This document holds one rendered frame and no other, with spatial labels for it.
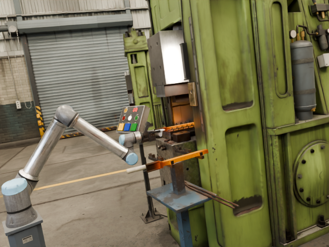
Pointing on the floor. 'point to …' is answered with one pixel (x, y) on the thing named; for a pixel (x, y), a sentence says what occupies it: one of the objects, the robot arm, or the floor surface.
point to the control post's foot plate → (151, 216)
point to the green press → (141, 76)
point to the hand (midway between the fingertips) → (162, 129)
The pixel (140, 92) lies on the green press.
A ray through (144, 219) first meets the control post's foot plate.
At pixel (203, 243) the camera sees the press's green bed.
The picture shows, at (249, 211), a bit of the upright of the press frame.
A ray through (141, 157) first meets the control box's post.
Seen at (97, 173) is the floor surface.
